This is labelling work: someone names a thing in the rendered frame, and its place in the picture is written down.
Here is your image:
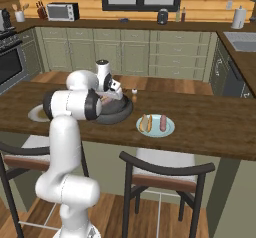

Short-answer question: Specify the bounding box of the dark dishwasher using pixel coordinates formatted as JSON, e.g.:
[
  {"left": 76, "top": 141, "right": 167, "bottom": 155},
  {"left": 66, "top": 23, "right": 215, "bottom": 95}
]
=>
[{"left": 221, "top": 57, "right": 248, "bottom": 98}]

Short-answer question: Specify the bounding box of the green side cupboard run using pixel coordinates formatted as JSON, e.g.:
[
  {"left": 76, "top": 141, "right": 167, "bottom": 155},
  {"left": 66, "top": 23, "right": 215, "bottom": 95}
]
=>
[{"left": 209, "top": 36, "right": 256, "bottom": 99}]

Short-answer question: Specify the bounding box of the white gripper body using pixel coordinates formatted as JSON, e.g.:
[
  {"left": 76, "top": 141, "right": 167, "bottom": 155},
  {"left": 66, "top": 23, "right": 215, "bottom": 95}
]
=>
[{"left": 98, "top": 89, "right": 125, "bottom": 103}]

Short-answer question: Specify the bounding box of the small wooden shaker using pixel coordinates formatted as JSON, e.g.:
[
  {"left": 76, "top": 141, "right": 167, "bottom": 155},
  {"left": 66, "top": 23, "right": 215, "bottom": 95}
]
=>
[{"left": 131, "top": 88, "right": 139, "bottom": 104}]

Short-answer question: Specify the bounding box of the dark grey bowl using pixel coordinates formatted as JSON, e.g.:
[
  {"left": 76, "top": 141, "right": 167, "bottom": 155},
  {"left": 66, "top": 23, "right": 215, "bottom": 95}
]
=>
[{"left": 89, "top": 93, "right": 135, "bottom": 126}]

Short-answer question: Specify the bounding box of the white utensil pot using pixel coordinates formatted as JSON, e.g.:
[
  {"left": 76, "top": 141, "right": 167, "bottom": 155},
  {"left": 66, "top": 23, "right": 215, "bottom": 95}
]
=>
[{"left": 11, "top": 3, "right": 30, "bottom": 23}]

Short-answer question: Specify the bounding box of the pink sausage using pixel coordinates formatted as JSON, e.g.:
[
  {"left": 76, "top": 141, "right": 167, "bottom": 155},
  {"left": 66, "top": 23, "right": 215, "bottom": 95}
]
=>
[{"left": 159, "top": 114, "right": 168, "bottom": 133}]

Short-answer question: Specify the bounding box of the cream plate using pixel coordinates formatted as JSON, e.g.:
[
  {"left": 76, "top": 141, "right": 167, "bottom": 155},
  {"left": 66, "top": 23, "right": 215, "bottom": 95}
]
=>
[{"left": 27, "top": 103, "right": 54, "bottom": 123}]

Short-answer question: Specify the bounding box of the black stove oven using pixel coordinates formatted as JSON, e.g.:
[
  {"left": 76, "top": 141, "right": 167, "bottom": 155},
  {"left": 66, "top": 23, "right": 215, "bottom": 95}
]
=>
[{"left": 0, "top": 29, "right": 29, "bottom": 95}]

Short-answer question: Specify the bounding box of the dark wooden stool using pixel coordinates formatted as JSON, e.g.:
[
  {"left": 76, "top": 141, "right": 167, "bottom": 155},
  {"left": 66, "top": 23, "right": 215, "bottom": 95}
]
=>
[
  {"left": 118, "top": 147, "right": 216, "bottom": 238},
  {"left": 0, "top": 134, "right": 90, "bottom": 238}
]

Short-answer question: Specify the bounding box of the grey coffee machine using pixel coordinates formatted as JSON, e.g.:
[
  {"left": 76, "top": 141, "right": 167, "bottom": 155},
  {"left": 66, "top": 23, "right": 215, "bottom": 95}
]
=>
[{"left": 0, "top": 8, "right": 15, "bottom": 32}]

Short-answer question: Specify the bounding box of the light blue plate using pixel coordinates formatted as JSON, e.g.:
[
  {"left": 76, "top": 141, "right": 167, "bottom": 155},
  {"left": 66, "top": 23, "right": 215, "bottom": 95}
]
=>
[{"left": 135, "top": 113, "right": 176, "bottom": 139}]

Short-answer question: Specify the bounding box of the silver toaster oven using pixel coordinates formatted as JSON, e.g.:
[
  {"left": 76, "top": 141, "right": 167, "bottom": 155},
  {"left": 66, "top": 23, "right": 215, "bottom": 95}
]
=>
[{"left": 46, "top": 2, "right": 81, "bottom": 23}]

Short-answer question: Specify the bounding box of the green base cupboard run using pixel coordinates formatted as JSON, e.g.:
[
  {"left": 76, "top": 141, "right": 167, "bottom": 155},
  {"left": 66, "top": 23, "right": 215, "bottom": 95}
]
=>
[{"left": 34, "top": 26, "right": 218, "bottom": 82}]

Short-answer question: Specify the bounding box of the wooden knife block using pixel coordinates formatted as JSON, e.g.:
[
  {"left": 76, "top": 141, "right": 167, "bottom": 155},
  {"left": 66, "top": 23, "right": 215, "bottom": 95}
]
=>
[{"left": 35, "top": 0, "right": 49, "bottom": 20}]

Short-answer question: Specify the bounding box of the hot dog bun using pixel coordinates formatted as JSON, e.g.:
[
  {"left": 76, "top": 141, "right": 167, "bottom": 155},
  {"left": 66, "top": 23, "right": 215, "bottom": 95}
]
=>
[{"left": 138, "top": 114, "right": 154, "bottom": 133}]

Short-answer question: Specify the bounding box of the white paper towel roll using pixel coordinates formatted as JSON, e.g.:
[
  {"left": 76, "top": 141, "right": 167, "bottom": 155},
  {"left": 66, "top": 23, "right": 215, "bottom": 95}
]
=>
[{"left": 230, "top": 5, "right": 249, "bottom": 30}]

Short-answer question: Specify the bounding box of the grey sink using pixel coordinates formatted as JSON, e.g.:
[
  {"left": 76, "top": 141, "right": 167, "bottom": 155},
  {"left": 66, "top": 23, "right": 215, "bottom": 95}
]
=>
[{"left": 222, "top": 30, "right": 256, "bottom": 53}]

